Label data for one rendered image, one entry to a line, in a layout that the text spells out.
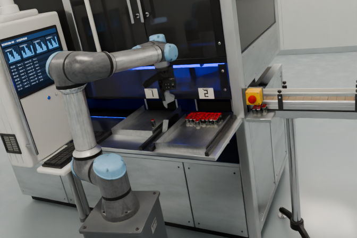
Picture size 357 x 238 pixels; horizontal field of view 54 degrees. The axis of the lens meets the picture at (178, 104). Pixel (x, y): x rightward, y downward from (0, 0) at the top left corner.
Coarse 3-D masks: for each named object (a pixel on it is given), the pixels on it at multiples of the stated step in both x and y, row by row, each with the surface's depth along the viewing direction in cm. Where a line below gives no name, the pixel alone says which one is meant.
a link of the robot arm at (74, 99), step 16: (48, 64) 129; (64, 64) 123; (64, 80) 127; (64, 96) 132; (80, 96) 133; (80, 112) 134; (80, 128) 135; (80, 144) 137; (96, 144) 142; (80, 160) 138; (80, 176) 141
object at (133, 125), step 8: (136, 112) 210; (144, 112) 215; (152, 112) 212; (160, 112) 210; (168, 112) 208; (176, 112) 202; (128, 120) 203; (136, 120) 205; (144, 120) 202; (160, 120) 198; (112, 128) 191; (120, 128) 197; (128, 128) 195; (136, 128) 193; (144, 128) 191; (152, 128) 190; (144, 136) 182
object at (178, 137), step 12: (180, 120) 187; (228, 120) 179; (168, 132) 176; (180, 132) 179; (192, 132) 176; (204, 132) 174; (216, 132) 164; (156, 144) 165; (168, 144) 162; (180, 144) 159; (192, 144) 164; (204, 144) 162
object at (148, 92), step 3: (144, 90) 203; (147, 90) 202; (150, 90) 201; (153, 90) 200; (156, 90) 199; (147, 93) 203; (150, 93) 202; (153, 93) 201; (156, 93) 200; (147, 96) 204; (150, 96) 203; (156, 96) 201
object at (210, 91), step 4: (200, 88) 186; (204, 88) 185; (208, 88) 184; (212, 88) 183; (200, 92) 187; (204, 92) 186; (208, 92) 185; (212, 92) 184; (200, 96) 188; (204, 96) 187; (208, 96) 186; (212, 96) 185
